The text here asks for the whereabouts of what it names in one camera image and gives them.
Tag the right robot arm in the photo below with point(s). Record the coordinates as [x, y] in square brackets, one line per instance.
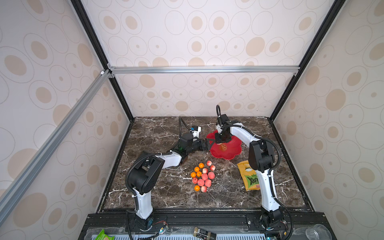
[264, 158]

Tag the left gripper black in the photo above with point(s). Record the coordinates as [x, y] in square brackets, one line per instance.
[206, 147]

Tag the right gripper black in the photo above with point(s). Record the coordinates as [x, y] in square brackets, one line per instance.
[220, 137]

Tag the red flower-shaped fruit bowl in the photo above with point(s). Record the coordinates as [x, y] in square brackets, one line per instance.
[233, 148]

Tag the green packet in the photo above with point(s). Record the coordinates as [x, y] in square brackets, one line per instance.
[103, 236]

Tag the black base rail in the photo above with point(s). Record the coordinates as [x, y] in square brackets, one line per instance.
[121, 221]

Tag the dark glass bottle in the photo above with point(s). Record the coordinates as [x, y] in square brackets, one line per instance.
[204, 234]

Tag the clear plastic cup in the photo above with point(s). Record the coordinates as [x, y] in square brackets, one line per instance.
[318, 232]

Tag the yellow snack bag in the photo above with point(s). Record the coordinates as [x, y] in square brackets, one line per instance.
[249, 176]

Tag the horizontal aluminium frame bar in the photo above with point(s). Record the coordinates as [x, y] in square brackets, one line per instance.
[204, 70]

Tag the diagonal aluminium frame bar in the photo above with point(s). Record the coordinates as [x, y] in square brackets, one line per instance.
[21, 184]

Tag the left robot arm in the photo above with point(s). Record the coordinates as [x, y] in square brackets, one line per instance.
[143, 174]

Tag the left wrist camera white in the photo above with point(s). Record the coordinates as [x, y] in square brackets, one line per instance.
[195, 131]

